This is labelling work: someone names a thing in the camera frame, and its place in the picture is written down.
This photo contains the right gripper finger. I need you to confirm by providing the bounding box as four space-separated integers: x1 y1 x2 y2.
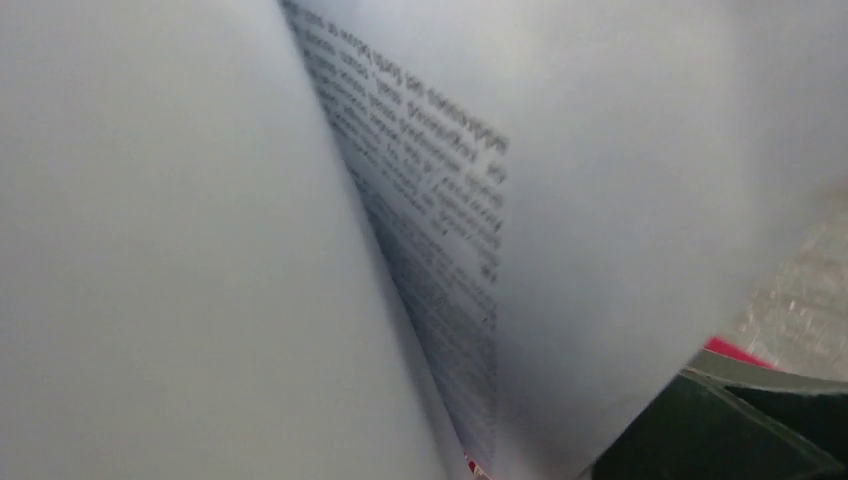
589 351 847 479

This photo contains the white paper sheet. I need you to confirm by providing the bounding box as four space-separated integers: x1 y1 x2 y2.
1 1 472 479

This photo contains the red clip file folder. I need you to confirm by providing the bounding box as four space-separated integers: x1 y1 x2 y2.
703 336 776 370

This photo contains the printed text paper sheet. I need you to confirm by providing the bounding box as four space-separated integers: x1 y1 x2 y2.
282 1 847 479

